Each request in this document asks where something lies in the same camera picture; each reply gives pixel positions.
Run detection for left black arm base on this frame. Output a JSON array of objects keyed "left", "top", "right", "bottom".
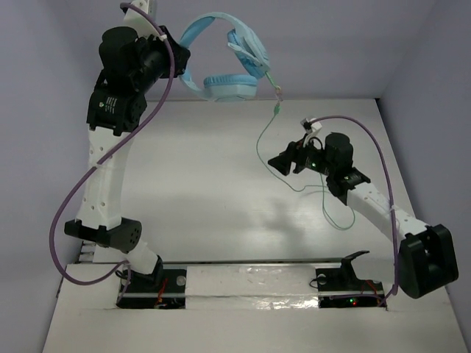
[{"left": 115, "top": 265, "right": 187, "bottom": 310}]

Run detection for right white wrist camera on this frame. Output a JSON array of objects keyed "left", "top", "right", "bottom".
[{"left": 300, "top": 117, "right": 322, "bottom": 145}]

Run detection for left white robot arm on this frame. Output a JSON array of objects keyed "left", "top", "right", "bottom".
[{"left": 64, "top": 26, "right": 190, "bottom": 290}]

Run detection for white front board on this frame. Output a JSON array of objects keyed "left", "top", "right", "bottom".
[{"left": 44, "top": 279, "right": 466, "bottom": 352}]

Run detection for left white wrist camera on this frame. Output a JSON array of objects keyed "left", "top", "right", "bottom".
[{"left": 120, "top": 1, "right": 168, "bottom": 42}]

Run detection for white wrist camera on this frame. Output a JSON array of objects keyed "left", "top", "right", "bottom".
[
  {"left": 120, "top": 1, "right": 168, "bottom": 42},
  {"left": 300, "top": 117, "right": 322, "bottom": 145}
]

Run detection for aluminium rail left side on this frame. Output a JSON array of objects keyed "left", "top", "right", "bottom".
[{"left": 76, "top": 240, "right": 96, "bottom": 263}]

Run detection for light blue headphones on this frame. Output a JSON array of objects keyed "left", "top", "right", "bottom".
[{"left": 179, "top": 12, "right": 271, "bottom": 101}]

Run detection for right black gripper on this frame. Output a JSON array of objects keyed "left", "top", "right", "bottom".
[{"left": 268, "top": 134, "right": 335, "bottom": 177}]

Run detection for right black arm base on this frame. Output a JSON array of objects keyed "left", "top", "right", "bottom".
[{"left": 308, "top": 251, "right": 386, "bottom": 309}]

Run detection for green headphone cable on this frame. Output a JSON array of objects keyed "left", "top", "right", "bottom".
[{"left": 255, "top": 71, "right": 357, "bottom": 232}]

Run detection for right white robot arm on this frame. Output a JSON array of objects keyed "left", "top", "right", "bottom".
[{"left": 268, "top": 132, "right": 459, "bottom": 299}]

